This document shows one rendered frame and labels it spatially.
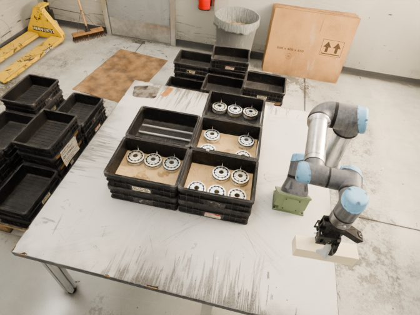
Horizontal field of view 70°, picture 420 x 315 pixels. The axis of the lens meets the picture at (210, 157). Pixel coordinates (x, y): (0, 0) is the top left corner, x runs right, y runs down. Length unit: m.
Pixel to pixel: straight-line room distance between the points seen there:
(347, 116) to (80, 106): 2.35
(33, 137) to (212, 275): 1.77
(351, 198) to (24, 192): 2.24
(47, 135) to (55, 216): 0.96
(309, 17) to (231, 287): 3.42
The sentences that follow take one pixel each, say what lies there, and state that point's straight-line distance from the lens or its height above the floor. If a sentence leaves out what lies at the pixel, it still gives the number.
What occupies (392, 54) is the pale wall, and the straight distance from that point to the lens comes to 4.78.
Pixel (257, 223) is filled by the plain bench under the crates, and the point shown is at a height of 0.70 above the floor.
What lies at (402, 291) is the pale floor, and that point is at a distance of 2.76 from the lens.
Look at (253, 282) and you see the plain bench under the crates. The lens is 1.59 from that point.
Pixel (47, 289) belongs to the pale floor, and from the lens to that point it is 2.47.
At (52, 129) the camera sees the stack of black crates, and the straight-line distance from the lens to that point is 2.70.
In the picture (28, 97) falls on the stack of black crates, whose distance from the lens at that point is 3.12.
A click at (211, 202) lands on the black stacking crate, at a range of 1.58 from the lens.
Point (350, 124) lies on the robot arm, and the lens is 1.39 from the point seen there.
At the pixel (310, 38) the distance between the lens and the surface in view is 4.29.
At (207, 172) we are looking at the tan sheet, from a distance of 1.74.
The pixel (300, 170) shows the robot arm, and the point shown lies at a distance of 1.08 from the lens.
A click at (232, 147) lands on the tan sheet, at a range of 1.90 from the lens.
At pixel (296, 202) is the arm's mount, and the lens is 1.74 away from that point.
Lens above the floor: 2.16
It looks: 47 degrees down
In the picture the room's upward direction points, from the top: 5 degrees clockwise
